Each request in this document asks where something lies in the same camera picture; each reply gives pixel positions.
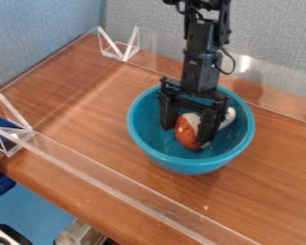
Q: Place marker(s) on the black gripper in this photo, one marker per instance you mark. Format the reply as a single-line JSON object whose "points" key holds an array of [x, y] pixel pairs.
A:
{"points": [[194, 93]]}

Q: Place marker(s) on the brown white plush mushroom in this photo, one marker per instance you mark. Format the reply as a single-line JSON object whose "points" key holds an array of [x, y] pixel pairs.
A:
{"points": [[186, 129]]}

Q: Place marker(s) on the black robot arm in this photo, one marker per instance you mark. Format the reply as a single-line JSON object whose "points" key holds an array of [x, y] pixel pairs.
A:
{"points": [[206, 27]]}

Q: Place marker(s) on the blue plastic bowl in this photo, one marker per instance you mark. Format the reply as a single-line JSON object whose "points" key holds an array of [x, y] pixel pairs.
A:
{"points": [[162, 148]]}

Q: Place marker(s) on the clear acrylic back barrier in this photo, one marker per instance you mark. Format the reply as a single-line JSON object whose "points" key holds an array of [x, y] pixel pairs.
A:
{"points": [[268, 85]]}

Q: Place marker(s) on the clear acrylic barrier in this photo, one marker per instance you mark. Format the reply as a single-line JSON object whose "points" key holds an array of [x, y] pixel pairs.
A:
{"points": [[181, 219], [268, 85], [46, 88]]}

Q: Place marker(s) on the clear acrylic front barrier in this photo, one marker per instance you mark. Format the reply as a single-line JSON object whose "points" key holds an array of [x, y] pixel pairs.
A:
{"points": [[181, 219]]}

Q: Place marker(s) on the clear acrylic left barrier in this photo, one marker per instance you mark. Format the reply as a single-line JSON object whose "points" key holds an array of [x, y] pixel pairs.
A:
{"points": [[46, 88]]}

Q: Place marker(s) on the grey box under table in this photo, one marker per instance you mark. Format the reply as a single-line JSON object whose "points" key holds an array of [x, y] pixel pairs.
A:
{"points": [[80, 234]]}

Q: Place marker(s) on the black white object bottom left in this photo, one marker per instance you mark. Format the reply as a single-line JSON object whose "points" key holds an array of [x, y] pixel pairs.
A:
{"points": [[12, 237]]}

